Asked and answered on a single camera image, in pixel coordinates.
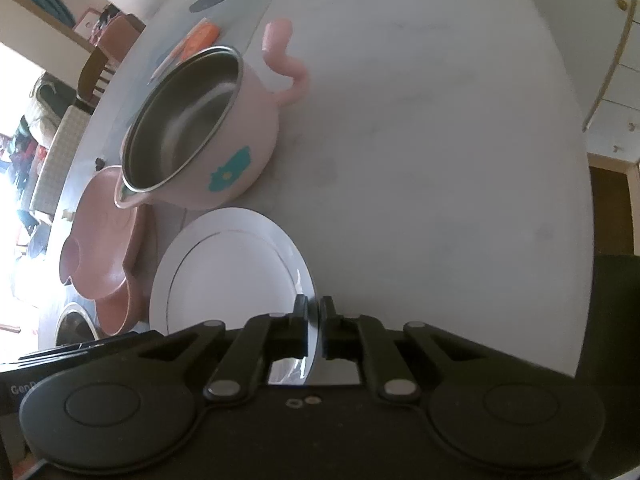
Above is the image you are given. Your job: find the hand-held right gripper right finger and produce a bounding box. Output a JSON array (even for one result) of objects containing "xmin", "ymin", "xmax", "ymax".
[{"xmin": 320, "ymin": 295, "xmax": 501, "ymax": 403}]

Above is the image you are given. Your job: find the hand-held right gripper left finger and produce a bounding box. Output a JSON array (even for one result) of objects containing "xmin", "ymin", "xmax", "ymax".
[{"xmin": 135, "ymin": 294, "xmax": 309, "ymax": 403}]

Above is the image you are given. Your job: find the small metal bowl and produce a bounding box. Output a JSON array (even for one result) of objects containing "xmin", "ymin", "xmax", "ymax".
[{"xmin": 54, "ymin": 302, "xmax": 103, "ymax": 348}]

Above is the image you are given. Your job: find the white round plate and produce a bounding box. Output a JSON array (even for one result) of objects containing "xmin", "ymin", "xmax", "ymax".
[{"xmin": 149, "ymin": 207, "xmax": 318, "ymax": 386}]

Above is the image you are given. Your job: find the pink lobed divided plate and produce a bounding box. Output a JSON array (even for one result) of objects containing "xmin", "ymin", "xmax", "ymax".
[{"xmin": 59, "ymin": 165, "xmax": 158, "ymax": 337}]

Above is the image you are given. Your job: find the pink bowl with steel liner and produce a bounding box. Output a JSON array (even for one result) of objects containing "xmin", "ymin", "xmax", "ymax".
[{"xmin": 114, "ymin": 19, "xmax": 311, "ymax": 211}]

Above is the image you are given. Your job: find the checkered cushion seat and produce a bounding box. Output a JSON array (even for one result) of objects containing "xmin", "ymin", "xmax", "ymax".
[{"xmin": 27, "ymin": 105, "xmax": 91, "ymax": 216}]

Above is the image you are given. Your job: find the pink pen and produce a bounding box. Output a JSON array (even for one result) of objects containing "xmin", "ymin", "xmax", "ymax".
[{"xmin": 149, "ymin": 17, "xmax": 208, "ymax": 83}]

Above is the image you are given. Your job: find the dusty pink garment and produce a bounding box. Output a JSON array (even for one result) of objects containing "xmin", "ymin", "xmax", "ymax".
[{"xmin": 98, "ymin": 16, "xmax": 142, "ymax": 60}]

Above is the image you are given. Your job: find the wooden shelf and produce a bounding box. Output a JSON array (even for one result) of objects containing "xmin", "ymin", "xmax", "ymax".
[{"xmin": 0, "ymin": 0, "xmax": 98, "ymax": 53}]

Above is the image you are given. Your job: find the white drawer cabinet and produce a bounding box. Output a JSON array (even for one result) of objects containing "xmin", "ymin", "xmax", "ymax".
[{"xmin": 582, "ymin": 0, "xmax": 640, "ymax": 171}]

